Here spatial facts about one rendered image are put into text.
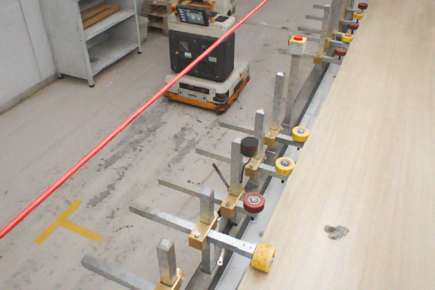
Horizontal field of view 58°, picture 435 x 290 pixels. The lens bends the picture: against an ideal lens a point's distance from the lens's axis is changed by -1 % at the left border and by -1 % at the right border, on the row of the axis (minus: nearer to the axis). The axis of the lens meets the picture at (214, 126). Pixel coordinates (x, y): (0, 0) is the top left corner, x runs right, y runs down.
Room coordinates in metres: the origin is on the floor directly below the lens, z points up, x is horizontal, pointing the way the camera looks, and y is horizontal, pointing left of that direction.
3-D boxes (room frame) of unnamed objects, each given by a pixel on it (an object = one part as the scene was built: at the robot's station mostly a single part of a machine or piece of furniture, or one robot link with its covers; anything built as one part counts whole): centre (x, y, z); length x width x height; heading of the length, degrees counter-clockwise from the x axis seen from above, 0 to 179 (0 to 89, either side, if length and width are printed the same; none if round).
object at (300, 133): (1.48, -0.40, 0.85); 0.08 x 0.08 x 0.11
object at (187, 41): (3.27, 0.10, 0.59); 0.55 x 0.34 x 0.83; 65
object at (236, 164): (1.12, -0.08, 0.90); 0.04 x 0.04 x 0.48; 65
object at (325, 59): (2.47, -0.64, 0.82); 0.43 x 0.03 x 0.04; 65
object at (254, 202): (1.05, -0.15, 0.85); 0.08 x 0.08 x 0.11
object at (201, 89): (3.05, 0.18, 0.23); 0.41 x 0.02 x 0.08; 65
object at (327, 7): (2.48, -0.72, 0.93); 0.04 x 0.04 x 0.48; 65
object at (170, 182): (1.13, 0.03, 0.84); 0.43 x 0.03 x 0.04; 65
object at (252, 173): (1.33, -0.18, 0.84); 0.14 x 0.06 x 0.05; 155
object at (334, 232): (0.90, -0.42, 0.91); 0.09 x 0.07 x 0.02; 92
